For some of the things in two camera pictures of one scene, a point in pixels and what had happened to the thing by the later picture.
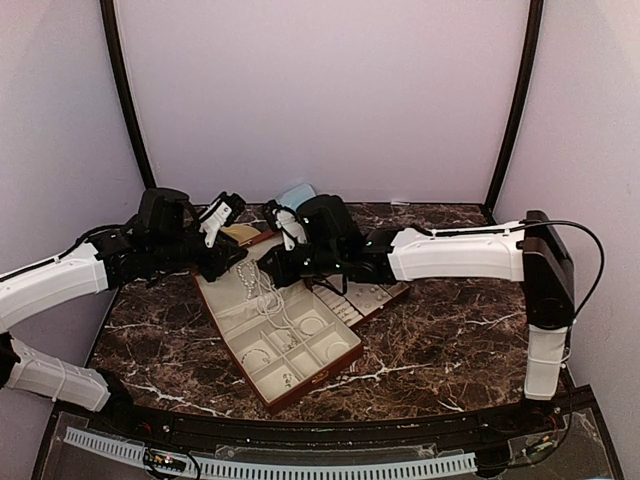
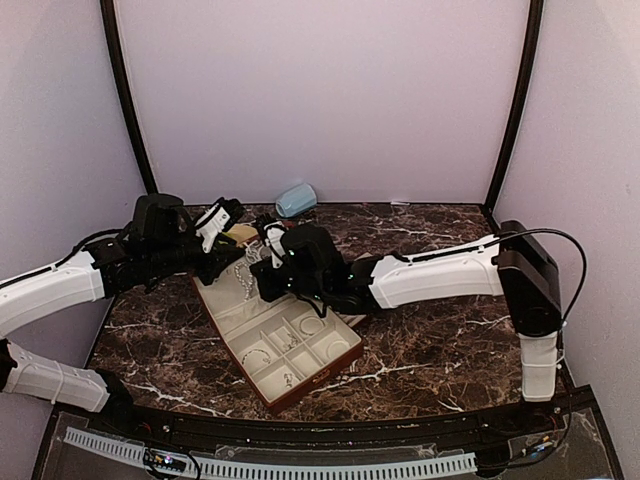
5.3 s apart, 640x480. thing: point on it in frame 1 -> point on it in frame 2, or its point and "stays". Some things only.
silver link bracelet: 268,360 stays
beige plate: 240,233 stays
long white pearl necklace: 271,300 -> 252,252
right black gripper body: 324,261 -> 306,286
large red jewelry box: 283,339 stays
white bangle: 336,348 stays
